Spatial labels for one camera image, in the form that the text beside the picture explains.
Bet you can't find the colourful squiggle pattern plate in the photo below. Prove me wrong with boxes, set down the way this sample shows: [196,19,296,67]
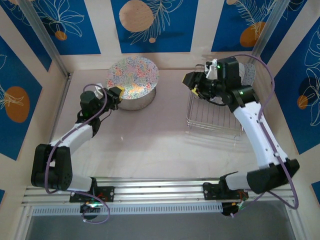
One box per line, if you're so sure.
[106,56,160,101]

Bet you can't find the aluminium table edge profile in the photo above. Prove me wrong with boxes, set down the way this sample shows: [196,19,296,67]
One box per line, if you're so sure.
[276,194,302,240]
[48,72,73,145]

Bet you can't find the small black controller box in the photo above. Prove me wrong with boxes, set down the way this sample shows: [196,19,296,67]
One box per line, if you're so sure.
[79,202,101,221]
[221,201,245,219]

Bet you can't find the thin black left gripper cable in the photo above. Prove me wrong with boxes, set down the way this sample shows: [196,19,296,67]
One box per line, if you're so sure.
[99,109,114,123]

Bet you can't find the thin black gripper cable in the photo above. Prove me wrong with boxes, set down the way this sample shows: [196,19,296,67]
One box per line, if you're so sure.
[99,109,114,123]
[197,93,227,107]

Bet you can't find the thin black right gripper cable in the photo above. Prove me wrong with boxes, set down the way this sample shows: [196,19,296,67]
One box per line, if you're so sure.
[197,93,227,107]

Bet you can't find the metal wire dish rack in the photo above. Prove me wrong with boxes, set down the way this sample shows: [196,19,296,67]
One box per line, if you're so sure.
[185,63,245,138]

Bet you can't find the aluminium frame post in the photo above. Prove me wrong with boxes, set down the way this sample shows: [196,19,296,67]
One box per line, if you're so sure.
[251,0,288,57]
[18,0,74,79]

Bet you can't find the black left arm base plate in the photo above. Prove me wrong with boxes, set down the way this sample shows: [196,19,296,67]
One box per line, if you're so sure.
[69,186,116,203]

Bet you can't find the aluminium mounting rail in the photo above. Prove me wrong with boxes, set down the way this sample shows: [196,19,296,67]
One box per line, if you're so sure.
[21,177,293,208]

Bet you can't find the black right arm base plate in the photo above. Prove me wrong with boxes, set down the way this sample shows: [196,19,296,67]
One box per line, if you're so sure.
[202,181,250,201]

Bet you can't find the white slotted cable duct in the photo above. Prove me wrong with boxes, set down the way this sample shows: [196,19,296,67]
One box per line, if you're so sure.
[32,202,224,216]

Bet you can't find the short purple cable loop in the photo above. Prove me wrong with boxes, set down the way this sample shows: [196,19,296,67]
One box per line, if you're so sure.
[81,198,111,226]

